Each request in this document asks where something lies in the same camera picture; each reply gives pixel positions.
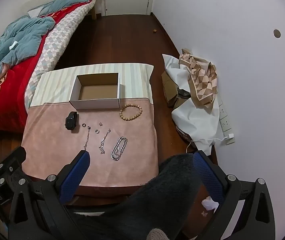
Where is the black smart watch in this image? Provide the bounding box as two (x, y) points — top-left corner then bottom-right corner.
(65, 111), (78, 131)

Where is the wooden bead bracelet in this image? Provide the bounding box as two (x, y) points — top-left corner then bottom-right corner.
(119, 103), (143, 121)

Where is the white crumpled tissue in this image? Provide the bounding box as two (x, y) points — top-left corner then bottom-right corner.
(202, 196), (219, 212)

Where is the white charger plug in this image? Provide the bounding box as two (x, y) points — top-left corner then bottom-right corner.
(228, 133), (234, 140)

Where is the white power strip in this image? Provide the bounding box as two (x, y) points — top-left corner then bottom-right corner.
(217, 96), (235, 145)

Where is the black fuzzy sleeve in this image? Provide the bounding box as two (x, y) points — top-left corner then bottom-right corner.
(73, 153), (202, 239)

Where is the red bed cover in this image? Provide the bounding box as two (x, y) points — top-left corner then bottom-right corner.
(0, 2), (88, 133)

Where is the white cardboard box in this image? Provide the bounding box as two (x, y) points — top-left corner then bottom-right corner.
(69, 73), (120, 110)

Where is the brown cardboard box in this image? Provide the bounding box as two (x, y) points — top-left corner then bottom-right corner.
(161, 72), (191, 109)

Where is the brown patterned scarf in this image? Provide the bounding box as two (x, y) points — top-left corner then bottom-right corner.
(179, 49), (218, 112)

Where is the white tissue on quilt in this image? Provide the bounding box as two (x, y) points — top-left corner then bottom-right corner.
(9, 40), (18, 50)

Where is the blue-grey quilt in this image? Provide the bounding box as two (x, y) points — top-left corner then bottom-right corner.
(0, 0), (88, 79)

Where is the checkered mattress pad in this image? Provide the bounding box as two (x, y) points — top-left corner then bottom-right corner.
(24, 0), (96, 110)

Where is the round wall hole cover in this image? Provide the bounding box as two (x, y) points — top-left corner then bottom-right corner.
(273, 29), (281, 38)

